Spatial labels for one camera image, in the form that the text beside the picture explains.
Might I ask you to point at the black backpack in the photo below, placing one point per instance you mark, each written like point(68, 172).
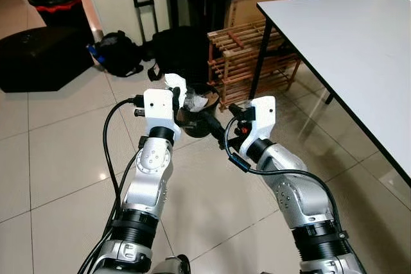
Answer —
point(122, 56)

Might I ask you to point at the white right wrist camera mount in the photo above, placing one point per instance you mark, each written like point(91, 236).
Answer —
point(263, 120)

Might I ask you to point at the large black hard case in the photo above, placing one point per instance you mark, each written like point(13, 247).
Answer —
point(42, 59)

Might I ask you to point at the large brown cardboard sheet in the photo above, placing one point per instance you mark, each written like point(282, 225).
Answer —
point(257, 8)

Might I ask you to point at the wooden slatted rack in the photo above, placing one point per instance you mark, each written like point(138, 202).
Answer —
point(237, 62)

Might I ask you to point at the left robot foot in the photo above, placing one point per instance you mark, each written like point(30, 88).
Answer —
point(170, 265)

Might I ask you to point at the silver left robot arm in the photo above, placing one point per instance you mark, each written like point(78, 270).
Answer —
point(148, 171)

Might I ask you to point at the black trolley suitcase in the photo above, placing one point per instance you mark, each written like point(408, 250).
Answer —
point(180, 52)

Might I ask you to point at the white table with black legs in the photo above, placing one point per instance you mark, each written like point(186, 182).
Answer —
point(353, 56)

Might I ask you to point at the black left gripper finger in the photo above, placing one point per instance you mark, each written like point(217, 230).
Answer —
point(176, 99)

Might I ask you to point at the blue bottle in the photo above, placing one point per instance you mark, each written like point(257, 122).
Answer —
point(95, 53)

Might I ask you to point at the white tissue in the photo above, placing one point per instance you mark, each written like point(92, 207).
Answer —
point(174, 81)

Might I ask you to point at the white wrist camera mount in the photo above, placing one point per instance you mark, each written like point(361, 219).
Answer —
point(159, 107)
point(263, 120)

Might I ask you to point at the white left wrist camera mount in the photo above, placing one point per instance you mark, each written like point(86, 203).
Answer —
point(159, 107)

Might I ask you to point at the clear plastic wrapper trash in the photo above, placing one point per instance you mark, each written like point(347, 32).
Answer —
point(196, 101)

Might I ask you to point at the brown cardboard trash piece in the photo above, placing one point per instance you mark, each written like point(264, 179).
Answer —
point(213, 97)

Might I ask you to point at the small round black trash bin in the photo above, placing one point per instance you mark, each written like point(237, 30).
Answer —
point(202, 126)

